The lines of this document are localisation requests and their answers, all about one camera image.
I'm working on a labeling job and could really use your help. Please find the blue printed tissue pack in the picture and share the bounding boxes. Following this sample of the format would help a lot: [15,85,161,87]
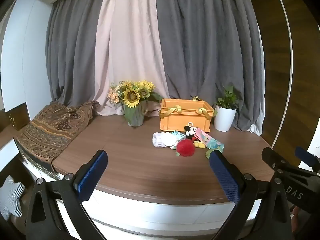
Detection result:
[170,130,187,140]

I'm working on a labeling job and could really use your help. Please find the pink printed cloth pouch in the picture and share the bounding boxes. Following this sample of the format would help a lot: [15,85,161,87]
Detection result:
[195,128,225,152]

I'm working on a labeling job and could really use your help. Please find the brown wooden door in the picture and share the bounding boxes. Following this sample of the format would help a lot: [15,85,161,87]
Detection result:
[250,0,320,155]

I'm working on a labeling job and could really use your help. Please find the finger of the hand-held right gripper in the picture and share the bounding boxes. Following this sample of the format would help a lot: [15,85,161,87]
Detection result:
[261,147,300,178]
[294,146,320,172]

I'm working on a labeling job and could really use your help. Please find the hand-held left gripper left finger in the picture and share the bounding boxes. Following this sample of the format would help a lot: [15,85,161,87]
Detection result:
[26,149,109,240]

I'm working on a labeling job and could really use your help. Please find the mouse plush keychain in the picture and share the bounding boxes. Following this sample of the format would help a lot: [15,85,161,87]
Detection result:
[184,122,206,149]

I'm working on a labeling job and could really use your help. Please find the white plant pot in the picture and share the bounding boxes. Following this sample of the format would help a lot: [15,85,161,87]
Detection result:
[214,105,237,132]

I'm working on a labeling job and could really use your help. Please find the orange plastic crate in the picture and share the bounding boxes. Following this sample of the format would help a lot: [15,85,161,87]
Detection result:
[159,96,218,132]

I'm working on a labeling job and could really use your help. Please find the grey curtain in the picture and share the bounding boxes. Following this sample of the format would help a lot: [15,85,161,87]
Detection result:
[154,0,265,133]
[45,0,108,105]

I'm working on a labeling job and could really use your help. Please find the grey ribbed vase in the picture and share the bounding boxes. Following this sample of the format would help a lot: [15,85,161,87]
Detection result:
[122,100,145,127]

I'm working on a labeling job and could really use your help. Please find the white socks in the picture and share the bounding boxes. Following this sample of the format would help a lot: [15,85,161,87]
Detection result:
[152,131,179,148]

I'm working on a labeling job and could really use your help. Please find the striped star pillow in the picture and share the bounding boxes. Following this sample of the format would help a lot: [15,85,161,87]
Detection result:
[0,175,25,218]

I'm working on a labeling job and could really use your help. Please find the green potted plant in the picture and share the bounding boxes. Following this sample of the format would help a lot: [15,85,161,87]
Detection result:
[214,85,242,110]

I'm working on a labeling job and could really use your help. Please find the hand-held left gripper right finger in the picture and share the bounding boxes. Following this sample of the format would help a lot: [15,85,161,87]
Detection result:
[209,149,293,240]

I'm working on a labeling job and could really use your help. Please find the brown patterned cloth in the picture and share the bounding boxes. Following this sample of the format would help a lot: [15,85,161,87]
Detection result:
[15,101,99,180]

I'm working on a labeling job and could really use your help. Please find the sunflower bouquet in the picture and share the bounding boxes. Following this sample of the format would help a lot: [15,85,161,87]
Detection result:
[107,80,163,123]

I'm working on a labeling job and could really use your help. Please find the red fluffy ball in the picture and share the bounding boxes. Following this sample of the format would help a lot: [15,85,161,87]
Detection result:
[176,139,196,157]

